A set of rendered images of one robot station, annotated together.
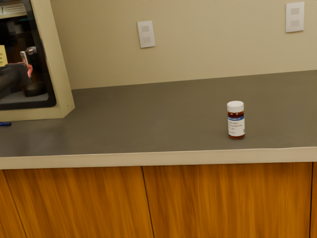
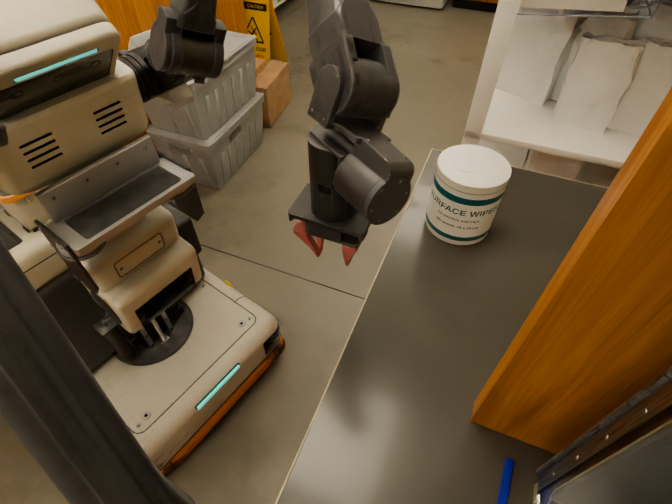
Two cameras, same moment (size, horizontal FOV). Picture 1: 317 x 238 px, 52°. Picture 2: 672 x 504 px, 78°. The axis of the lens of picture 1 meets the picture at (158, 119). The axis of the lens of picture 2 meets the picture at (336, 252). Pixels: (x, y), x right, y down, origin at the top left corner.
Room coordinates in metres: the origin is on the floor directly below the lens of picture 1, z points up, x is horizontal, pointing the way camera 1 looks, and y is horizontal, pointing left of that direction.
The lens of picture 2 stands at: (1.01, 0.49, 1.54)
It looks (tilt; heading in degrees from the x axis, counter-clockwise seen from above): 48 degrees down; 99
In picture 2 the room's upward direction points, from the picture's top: straight up
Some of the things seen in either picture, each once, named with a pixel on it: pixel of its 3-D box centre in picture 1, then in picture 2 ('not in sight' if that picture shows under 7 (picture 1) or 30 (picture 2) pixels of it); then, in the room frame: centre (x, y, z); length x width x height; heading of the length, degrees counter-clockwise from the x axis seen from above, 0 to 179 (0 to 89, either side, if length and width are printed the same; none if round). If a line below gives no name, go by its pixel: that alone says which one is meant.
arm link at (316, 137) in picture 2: not in sight; (336, 157); (0.95, 0.88, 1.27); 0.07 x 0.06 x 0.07; 134
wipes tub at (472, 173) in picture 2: not in sight; (464, 195); (1.16, 1.14, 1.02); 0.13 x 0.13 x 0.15
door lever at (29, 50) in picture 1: (29, 62); not in sight; (1.14, 0.41, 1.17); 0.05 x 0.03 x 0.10; 166
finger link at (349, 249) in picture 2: not in sight; (340, 237); (0.95, 0.88, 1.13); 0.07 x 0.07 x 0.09; 77
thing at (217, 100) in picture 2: not in sight; (200, 82); (-0.04, 2.51, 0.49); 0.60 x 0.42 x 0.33; 77
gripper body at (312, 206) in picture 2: not in sight; (333, 195); (0.95, 0.88, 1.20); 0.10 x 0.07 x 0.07; 167
